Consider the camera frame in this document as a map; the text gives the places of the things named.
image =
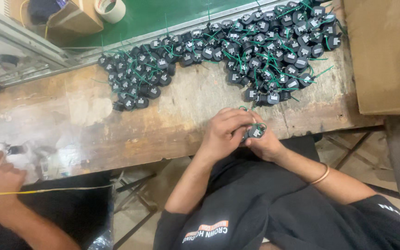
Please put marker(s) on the person's left hand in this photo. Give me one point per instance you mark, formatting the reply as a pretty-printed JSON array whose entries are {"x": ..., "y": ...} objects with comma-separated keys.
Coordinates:
[{"x": 220, "y": 133}]

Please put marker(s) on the person's right hand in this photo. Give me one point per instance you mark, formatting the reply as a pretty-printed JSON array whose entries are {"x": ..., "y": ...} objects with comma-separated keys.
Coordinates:
[{"x": 267, "y": 145}]

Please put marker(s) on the person's right fingers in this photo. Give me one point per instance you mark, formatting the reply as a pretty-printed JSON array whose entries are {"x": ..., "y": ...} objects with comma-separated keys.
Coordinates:
[{"x": 255, "y": 142}]

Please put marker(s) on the person's left fingers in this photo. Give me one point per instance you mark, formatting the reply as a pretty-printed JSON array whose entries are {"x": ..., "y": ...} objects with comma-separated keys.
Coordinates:
[{"x": 238, "y": 116}]

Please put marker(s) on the person's black shirt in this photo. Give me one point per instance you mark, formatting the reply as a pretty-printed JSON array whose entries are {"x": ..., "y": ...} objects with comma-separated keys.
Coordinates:
[{"x": 255, "y": 208}]

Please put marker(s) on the copper bangle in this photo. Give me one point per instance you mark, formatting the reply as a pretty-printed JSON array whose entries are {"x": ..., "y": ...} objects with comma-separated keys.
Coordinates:
[{"x": 321, "y": 176}]

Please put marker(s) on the green conveyor belt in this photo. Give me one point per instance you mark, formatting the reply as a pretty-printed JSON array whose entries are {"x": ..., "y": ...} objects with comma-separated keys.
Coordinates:
[{"x": 172, "y": 12}]

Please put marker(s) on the white adhesive tape roll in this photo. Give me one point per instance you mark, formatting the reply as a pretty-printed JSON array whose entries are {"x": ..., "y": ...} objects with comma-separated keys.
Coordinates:
[{"x": 111, "y": 10}]

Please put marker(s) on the small brown cardboard box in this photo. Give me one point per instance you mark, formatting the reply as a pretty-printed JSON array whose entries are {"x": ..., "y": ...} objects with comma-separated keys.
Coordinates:
[{"x": 78, "y": 15}]

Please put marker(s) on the small black metal component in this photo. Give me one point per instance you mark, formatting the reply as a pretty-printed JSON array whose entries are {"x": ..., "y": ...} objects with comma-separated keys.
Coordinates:
[{"x": 16, "y": 149}]

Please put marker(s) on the dark metal table frame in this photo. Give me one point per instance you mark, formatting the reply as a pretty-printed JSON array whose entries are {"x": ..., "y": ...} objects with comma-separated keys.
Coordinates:
[{"x": 352, "y": 149}]

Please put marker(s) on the dark metal stool frame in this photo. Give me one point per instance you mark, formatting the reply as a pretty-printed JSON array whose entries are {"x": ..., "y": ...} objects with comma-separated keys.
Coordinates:
[{"x": 135, "y": 198}]

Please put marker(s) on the aluminium conveyor frame rail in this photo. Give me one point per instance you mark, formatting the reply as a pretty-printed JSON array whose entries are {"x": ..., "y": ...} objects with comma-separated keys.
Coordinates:
[{"x": 30, "y": 43}]

